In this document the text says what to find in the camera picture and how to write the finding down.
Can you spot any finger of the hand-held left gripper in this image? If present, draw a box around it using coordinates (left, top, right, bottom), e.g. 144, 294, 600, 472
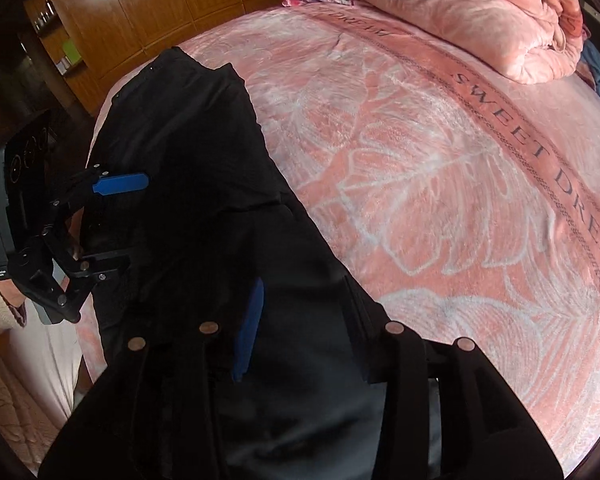
42, 172, 149, 241
10, 232, 133, 325

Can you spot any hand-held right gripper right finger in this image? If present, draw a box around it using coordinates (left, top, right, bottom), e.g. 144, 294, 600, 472
342, 275, 566, 480

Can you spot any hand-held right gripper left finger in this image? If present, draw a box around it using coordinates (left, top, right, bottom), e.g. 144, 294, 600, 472
37, 276, 266, 480

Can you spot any black jacket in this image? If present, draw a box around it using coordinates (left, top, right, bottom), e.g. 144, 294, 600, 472
82, 46, 441, 480

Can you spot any pink bed with blanket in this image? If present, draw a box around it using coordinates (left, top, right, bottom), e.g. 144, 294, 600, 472
72, 0, 600, 476

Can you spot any wooden wardrobe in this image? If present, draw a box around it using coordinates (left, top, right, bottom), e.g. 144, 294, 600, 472
22, 0, 331, 116

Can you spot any blue cloth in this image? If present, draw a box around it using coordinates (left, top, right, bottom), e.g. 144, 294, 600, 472
580, 40, 600, 103

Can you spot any folded pink quilt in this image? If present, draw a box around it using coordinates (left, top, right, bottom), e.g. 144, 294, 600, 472
335, 0, 588, 83

